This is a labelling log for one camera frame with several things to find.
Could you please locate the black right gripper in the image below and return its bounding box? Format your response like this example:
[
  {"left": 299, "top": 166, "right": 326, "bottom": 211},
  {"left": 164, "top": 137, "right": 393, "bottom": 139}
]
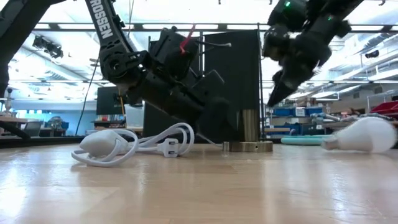
[{"left": 262, "top": 26, "right": 330, "bottom": 108}]

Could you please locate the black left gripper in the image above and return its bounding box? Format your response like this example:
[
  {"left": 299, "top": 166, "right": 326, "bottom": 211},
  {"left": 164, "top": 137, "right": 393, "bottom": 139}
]
[{"left": 164, "top": 70, "right": 239, "bottom": 141}]

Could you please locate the brass lamp socket base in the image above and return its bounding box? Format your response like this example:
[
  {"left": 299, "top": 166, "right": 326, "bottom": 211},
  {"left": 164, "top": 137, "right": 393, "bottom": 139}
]
[{"left": 222, "top": 108, "right": 274, "bottom": 153}]

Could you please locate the white light bulb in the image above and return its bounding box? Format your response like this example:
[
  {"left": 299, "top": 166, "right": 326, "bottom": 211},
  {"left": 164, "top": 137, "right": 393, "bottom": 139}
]
[{"left": 322, "top": 116, "right": 398, "bottom": 154}]

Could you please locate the black overhead rig beam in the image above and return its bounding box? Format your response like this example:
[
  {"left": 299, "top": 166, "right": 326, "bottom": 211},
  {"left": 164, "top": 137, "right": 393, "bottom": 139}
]
[{"left": 34, "top": 22, "right": 398, "bottom": 34}]

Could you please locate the teal tray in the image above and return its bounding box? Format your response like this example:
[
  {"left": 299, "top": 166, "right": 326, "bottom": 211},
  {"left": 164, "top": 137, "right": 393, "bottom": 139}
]
[{"left": 280, "top": 134, "right": 333, "bottom": 146}]

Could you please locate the translucent white container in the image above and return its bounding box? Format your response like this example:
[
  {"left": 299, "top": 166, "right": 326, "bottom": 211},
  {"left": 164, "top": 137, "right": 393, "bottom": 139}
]
[{"left": 124, "top": 105, "right": 146, "bottom": 129}]

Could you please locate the wooden workbench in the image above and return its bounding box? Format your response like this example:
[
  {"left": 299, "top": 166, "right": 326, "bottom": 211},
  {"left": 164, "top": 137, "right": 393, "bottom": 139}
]
[{"left": 323, "top": 119, "right": 398, "bottom": 138}]

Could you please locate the black monitor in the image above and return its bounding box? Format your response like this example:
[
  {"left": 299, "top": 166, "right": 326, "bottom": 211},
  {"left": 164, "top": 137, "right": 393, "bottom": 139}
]
[{"left": 96, "top": 86, "right": 144, "bottom": 116}]

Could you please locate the red storage bin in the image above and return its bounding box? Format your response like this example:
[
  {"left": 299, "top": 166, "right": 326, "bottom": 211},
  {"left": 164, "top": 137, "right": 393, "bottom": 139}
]
[{"left": 369, "top": 100, "right": 398, "bottom": 118}]

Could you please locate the black ceiling-hung device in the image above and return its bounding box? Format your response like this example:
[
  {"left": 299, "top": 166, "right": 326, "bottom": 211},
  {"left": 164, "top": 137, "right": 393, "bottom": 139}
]
[{"left": 32, "top": 35, "right": 65, "bottom": 60}]

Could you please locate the grey office chair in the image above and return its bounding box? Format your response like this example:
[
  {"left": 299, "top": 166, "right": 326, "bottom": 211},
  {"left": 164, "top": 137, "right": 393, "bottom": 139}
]
[{"left": 24, "top": 121, "right": 44, "bottom": 138}]

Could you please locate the brown background table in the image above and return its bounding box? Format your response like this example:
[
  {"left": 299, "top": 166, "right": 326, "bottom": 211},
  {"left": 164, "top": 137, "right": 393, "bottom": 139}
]
[{"left": 0, "top": 116, "right": 41, "bottom": 139}]

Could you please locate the red cable tie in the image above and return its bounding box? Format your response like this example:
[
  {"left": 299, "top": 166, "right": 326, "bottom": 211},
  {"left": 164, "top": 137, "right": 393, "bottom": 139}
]
[{"left": 179, "top": 24, "right": 197, "bottom": 55}]

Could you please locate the white power cord with switch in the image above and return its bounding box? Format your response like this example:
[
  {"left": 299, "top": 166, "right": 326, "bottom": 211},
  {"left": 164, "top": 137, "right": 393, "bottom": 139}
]
[{"left": 70, "top": 122, "right": 223, "bottom": 168}]

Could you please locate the hanging black cable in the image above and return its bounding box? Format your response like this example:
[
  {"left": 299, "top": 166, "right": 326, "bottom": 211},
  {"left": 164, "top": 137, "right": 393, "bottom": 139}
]
[{"left": 74, "top": 58, "right": 98, "bottom": 131}]

